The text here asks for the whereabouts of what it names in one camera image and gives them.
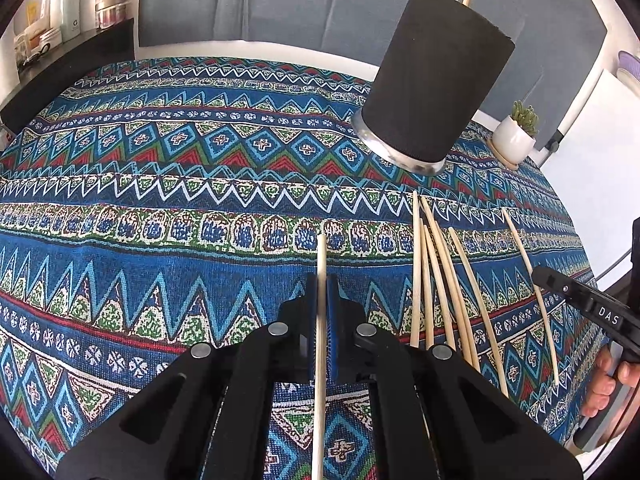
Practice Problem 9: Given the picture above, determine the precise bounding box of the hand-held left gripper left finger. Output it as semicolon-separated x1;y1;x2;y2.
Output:
57;272;318;480

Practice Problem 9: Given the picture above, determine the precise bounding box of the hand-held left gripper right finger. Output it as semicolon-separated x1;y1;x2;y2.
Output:
327;277;583;480

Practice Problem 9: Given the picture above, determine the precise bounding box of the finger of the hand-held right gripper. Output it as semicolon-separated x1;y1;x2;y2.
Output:
532;266;596;311

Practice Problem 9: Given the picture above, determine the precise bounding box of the bunch of wooden chopsticks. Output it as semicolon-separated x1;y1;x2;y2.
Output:
410;190;561;401

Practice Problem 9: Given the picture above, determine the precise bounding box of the black cylindrical utensil cup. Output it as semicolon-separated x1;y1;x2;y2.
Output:
350;0;516;177

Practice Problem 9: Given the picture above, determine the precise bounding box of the person's right hand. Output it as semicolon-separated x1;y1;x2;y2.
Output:
581;347;640;418

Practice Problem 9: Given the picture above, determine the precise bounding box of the white board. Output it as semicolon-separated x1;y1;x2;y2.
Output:
540;67;640;291

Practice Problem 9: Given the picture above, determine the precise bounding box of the round wooden coaster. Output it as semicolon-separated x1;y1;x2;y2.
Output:
487;137;523;170

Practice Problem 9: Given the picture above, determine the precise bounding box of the succulent in white pot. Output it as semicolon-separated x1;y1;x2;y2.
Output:
492;101;540;166

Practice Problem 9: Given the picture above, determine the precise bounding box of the blue patterned tablecloth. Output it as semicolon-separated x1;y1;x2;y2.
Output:
0;55;601;480

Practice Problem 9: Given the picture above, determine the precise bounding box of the purple colander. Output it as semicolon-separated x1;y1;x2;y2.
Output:
617;50;640;86

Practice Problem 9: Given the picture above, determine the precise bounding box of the grey backdrop cloth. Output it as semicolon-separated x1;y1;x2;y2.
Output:
136;0;608;133

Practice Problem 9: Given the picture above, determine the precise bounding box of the black side shelf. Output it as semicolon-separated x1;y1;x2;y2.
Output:
0;17;136;133

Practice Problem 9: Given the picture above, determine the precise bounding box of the pink lidded jar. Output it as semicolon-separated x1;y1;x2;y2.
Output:
95;0;132;29

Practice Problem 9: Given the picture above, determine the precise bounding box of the white toy car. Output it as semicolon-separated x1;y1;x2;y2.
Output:
15;35;52;69

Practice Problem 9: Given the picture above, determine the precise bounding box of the pale green bottle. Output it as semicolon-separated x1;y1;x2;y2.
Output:
61;0;84;43

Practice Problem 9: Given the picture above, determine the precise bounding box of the black cable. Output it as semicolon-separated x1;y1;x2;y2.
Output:
575;400;633;468

